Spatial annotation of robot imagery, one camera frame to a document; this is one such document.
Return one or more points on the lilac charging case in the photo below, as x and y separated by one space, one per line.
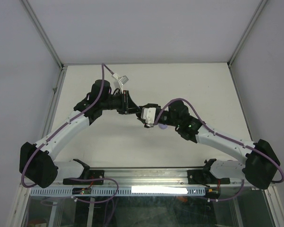
162 126

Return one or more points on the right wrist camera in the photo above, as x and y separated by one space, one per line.
148 115

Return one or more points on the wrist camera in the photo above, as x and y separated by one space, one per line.
148 115
119 81

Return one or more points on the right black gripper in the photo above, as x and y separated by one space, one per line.
151 106

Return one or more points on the white slotted cable duct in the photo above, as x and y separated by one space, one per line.
121 191

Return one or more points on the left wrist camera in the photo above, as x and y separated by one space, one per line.
119 81

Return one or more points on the left metal frame post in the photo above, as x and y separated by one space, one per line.
42 33

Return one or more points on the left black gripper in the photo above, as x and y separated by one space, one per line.
128 106

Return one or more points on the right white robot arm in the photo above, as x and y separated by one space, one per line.
255 162

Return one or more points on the metal corner frame post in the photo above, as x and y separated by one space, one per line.
253 20

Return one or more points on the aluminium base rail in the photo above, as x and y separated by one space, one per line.
148 176

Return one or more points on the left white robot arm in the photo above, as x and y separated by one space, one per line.
37 160

